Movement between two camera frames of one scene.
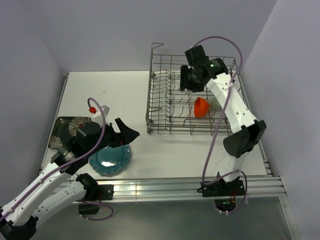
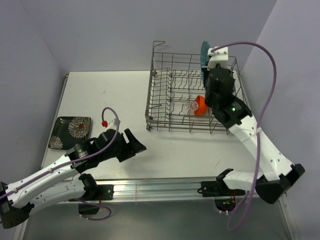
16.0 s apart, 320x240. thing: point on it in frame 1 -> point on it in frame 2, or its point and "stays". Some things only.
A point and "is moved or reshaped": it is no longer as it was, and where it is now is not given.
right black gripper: x=184 y=71 -> x=208 y=73
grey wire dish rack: x=170 y=111 stays
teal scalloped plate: x=111 y=160 is moved or reshaped
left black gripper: x=126 y=135 -> x=133 y=146
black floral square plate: x=65 y=129 stays
